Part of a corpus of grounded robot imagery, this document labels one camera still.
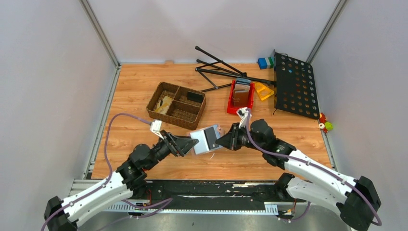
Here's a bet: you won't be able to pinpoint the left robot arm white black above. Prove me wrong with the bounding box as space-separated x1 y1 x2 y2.
41 130 199 231

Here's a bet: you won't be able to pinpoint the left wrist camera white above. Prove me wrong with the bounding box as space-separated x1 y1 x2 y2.
150 120 163 139

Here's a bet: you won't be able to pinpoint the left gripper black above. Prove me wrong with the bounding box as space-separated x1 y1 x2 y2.
145 129 198 170

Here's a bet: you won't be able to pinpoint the aluminium frame rail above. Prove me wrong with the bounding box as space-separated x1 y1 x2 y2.
67 179 358 216

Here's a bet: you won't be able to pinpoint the cards in basket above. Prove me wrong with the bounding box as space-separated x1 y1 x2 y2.
154 96 173 115

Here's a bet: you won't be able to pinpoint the red plastic bin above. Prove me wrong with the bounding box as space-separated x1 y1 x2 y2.
227 78 255 114

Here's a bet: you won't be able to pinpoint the brown wallet in bin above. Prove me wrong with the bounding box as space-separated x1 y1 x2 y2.
232 84 250 107

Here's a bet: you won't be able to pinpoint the blue green white blocks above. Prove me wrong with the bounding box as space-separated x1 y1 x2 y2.
257 57 275 70

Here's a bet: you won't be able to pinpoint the brown wicker divided basket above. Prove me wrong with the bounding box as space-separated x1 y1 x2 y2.
146 82 206 130

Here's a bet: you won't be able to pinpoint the red green toy pieces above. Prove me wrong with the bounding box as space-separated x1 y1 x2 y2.
319 113 333 133

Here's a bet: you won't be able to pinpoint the black credit card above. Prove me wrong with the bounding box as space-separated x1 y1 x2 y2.
187 91 204 103
204 126 221 150

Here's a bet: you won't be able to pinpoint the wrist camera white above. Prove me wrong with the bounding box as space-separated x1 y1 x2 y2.
236 107 252 122
150 120 163 139

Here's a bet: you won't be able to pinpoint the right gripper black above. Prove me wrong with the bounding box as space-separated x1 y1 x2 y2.
216 123 265 153

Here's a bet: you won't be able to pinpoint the black perforated music stand tray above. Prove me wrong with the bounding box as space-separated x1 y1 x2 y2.
274 52 320 119

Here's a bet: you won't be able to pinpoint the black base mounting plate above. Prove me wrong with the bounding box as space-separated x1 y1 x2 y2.
128 180 300 211

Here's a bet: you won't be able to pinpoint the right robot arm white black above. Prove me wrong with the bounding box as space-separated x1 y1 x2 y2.
215 119 382 231

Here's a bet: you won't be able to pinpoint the black folding stand legs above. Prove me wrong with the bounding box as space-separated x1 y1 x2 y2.
195 46 277 92

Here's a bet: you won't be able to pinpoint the yellow plastic triangle toy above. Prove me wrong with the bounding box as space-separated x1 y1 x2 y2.
255 82 275 101

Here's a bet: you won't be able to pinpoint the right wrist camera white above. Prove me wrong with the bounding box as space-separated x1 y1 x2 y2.
236 107 252 122

